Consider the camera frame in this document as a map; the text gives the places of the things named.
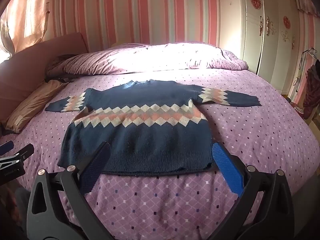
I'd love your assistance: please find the pink padded headboard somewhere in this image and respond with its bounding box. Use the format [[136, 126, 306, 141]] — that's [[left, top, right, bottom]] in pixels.
[[0, 32, 90, 125]]

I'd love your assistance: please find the pink sheer curtain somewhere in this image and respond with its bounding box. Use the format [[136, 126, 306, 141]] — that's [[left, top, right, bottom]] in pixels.
[[0, 0, 52, 55]]

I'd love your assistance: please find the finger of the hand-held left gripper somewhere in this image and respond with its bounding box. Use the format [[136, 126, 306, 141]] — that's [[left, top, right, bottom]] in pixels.
[[0, 144, 35, 167], [0, 141, 14, 156]]

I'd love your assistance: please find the white desk lamp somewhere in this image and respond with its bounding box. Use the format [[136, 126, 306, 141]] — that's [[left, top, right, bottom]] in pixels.
[[292, 47, 317, 94]]

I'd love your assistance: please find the purple dotted bed sheet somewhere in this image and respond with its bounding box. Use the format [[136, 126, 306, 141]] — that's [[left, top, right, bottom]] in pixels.
[[0, 67, 320, 240]]

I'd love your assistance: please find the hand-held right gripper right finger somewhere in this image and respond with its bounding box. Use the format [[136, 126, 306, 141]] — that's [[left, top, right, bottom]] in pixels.
[[207, 141, 295, 240]]

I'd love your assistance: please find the navy argyle knit sweater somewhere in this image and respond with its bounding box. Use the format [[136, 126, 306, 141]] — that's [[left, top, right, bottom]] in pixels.
[[45, 79, 262, 176]]

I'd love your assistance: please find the brown satin pillow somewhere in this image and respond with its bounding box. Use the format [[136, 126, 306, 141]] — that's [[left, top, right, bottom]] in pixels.
[[4, 79, 68, 132]]

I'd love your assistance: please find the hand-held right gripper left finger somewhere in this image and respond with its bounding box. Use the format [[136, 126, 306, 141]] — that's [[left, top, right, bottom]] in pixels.
[[26, 142, 115, 240]]

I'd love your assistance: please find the purple dotted pillow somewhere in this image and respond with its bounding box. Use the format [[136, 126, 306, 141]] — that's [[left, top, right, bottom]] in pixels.
[[60, 43, 249, 75]]

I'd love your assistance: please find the dark red hanging garment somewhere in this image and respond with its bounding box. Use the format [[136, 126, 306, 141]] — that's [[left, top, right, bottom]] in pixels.
[[301, 59, 320, 120]]

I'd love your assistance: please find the white ornate wardrobe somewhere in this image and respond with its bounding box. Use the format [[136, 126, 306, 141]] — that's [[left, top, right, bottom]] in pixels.
[[241, 0, 304, 98]]

